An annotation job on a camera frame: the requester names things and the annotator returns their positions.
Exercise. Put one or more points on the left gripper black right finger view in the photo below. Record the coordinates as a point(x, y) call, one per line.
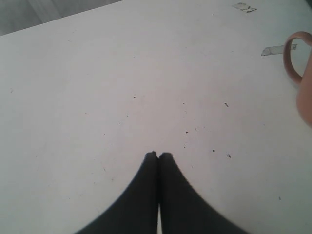
point(182, 209)

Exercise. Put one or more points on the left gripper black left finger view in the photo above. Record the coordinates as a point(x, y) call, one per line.
point(136, 210)

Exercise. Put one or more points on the clear tape piece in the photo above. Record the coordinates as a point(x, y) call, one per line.
point(276, 50)

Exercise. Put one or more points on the torn tape residue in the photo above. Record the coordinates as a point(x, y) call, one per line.
point(244, 7)

